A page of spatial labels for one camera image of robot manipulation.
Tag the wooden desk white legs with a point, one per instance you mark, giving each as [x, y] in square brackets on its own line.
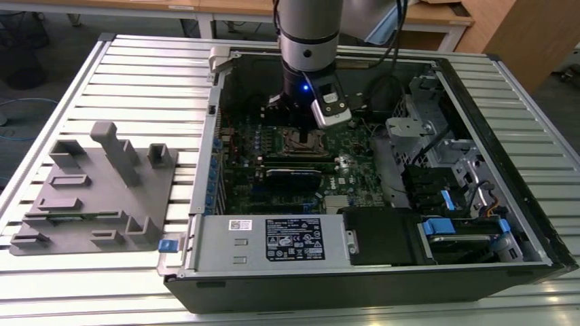
[113, 4]
[434, 20]

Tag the hard disk in blue carrier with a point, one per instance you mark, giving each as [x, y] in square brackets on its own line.
[437, 227]

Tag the metal disk bay cage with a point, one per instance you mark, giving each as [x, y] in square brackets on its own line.
[457, 149]

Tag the blue disk carrier latch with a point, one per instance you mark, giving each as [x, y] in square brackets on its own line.
[445, 200]

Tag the green RAM stick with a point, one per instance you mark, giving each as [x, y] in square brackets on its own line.
[72, 217]
[298, 163]

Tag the grey parts rack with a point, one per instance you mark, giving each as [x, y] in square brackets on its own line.
[113, 203]

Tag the CPU socket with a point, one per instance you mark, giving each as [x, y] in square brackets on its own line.
[304, 155]

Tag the silver chipset heat sink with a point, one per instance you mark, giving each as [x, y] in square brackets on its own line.
[337, 201]

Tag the silver power supply unit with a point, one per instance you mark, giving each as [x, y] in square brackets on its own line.
[217, 237]

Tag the wooden cabinet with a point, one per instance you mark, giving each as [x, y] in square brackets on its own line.
[534, 40]

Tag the black office chair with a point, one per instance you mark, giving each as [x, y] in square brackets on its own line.
[22, 68]

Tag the black PC case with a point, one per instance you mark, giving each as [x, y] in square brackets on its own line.
[362, 292]

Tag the black plastic shroud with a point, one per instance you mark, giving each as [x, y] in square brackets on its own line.
[385, 237]

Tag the blue case latch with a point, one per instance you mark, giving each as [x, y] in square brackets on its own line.
[168, 246]

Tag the green motherboard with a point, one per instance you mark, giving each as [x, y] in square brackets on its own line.
[357, 176]

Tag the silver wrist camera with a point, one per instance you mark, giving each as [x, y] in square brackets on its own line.
[332, 115]

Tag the grey case release latch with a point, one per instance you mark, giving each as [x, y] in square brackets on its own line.
[218, 56]

